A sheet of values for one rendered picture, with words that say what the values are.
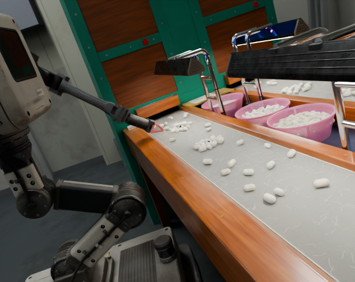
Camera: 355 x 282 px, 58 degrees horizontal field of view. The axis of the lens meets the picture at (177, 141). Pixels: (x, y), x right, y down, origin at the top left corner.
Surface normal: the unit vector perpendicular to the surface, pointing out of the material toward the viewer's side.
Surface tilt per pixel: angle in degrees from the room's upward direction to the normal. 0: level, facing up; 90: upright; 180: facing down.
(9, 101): 88
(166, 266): 0
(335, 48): 58
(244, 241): 0
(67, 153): 90
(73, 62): 90
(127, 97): 90
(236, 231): 0
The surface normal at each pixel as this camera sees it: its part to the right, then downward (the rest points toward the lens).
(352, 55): -0.93, -0.16
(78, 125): 0.12, 0.28
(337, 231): -0.31, -0.90
